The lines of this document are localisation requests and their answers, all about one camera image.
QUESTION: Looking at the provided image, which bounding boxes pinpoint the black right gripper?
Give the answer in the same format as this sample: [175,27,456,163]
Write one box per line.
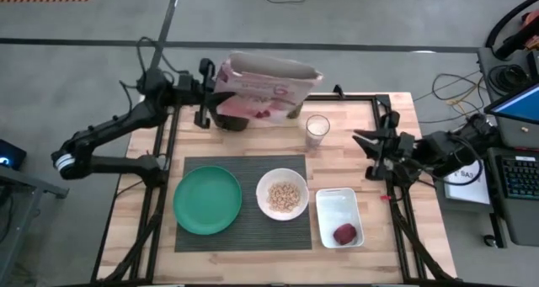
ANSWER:
[352,112,422,181]

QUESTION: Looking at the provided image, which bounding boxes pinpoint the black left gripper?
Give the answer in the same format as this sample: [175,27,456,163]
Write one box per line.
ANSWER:
[176,58,236,130]

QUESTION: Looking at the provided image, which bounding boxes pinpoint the red apple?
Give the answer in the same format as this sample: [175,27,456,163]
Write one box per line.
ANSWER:
[333,223,358,246]

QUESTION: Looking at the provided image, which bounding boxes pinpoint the clear drinking glass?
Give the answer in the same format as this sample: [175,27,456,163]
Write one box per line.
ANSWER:
[305,114,331,150]

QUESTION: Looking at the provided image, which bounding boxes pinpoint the white plastic bin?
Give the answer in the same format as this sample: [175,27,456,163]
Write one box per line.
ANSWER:
[315,187,366,249]

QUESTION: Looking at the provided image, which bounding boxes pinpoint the white bowl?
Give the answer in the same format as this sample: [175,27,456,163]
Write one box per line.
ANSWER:
[255,167,311,221]

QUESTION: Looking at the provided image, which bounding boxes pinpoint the toasted cereal rings pile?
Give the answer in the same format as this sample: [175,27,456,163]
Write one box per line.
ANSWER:
[267,181,302,214]

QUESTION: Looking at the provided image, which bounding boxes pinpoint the green plate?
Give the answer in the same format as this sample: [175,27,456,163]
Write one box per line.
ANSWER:
[172,165,243,237]

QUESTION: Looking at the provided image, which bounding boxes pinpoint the white paper sheet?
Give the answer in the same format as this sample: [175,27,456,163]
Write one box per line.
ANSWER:
[444,159,492,206]

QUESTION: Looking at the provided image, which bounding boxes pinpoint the dark woven placemat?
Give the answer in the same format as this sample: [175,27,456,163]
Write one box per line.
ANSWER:
[174,154,313,253]

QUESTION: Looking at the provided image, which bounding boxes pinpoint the grey laptop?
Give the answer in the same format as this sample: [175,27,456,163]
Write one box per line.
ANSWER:
[483,81,539,150]

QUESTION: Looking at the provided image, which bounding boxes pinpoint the black keyboard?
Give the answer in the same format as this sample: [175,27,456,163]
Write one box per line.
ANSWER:
[499,154,539,202]

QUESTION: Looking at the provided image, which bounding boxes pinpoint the black computer tower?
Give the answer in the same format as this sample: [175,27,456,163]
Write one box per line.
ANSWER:
[0,138,27,170]

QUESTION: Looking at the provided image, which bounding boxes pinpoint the grey metal table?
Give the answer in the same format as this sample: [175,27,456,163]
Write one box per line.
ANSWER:
[0,164,71,287]

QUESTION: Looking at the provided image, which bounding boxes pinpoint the coiled black cable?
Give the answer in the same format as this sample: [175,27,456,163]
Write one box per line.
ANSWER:
[488,63,531,95]

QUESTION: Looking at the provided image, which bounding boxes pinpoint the thick black hose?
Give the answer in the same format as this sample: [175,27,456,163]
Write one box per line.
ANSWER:
[485,0,539,61]

